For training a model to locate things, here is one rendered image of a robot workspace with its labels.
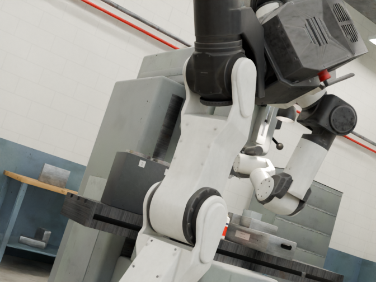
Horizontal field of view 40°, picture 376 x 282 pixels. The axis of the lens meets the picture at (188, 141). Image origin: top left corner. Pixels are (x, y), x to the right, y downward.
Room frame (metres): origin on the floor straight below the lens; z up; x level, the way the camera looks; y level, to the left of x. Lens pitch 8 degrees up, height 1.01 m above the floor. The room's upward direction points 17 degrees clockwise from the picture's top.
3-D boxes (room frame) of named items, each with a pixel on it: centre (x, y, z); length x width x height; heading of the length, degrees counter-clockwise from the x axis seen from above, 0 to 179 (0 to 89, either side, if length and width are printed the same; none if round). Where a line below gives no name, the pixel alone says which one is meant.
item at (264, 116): (1.92, -0.25, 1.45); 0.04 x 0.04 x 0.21; 32
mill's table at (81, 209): (2.04, -0.24, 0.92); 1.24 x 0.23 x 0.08; 122
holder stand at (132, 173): (1.80, 0.10, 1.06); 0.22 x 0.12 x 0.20; 115
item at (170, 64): (2.44, 0.07, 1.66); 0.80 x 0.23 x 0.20; 32
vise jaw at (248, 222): (2.05, -0.37, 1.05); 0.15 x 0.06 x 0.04; 123
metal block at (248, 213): (2.10, -0.34, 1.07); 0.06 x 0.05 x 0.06; 123
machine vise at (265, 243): (2.08, -0.36, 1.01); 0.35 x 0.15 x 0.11; 33
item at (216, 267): (2.01, -0.19, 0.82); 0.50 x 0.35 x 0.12; 32
